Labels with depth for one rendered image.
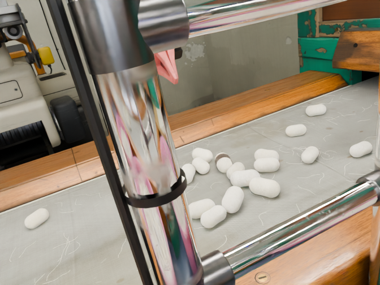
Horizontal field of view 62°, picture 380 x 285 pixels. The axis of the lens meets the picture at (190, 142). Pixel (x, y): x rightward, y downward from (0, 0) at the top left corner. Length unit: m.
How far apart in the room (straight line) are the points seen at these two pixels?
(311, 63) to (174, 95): 1.97
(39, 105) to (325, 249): 0.85
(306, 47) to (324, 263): 0.64
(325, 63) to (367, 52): 0.16
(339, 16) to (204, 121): 0.38
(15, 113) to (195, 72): 2.01
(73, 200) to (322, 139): 0.38
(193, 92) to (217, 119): 2.21
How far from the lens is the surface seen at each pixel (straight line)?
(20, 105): 1.00
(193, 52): 2.77
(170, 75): 0.53
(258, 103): 0.64
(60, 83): 1.28
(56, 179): 0.54
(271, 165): 0.43
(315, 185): 0.41
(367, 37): 0.69
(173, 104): 2.73
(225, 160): 0.44
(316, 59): 0.84
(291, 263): 0.28
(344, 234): 0.31
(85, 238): 0.40
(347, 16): 0.78
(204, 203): 0.36
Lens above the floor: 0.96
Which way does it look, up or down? 23 degrees down
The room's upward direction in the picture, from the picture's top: 12 degrees counter-clockwise
